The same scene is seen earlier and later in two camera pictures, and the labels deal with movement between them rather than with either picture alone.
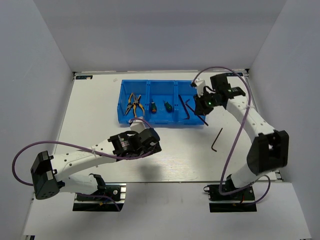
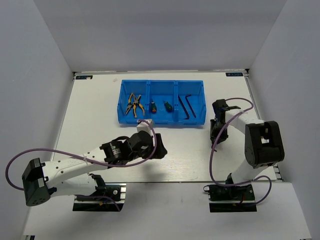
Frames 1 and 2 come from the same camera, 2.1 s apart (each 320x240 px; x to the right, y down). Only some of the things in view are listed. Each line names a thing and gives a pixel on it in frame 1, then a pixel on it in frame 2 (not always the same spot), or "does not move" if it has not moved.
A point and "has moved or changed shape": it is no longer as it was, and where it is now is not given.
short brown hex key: x=194 y=111 has moved or changed shape
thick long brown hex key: x=188 y=116 does not move
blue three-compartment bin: x=159 y=102 does not move
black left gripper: x=156 y=148 to x=161 y=150
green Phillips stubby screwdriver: x=153 y=107 does not move
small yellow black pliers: x=130 y=104 does not move
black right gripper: x=200 y=109 to x=214 y=134
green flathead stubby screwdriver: x=168 y=107 does not move
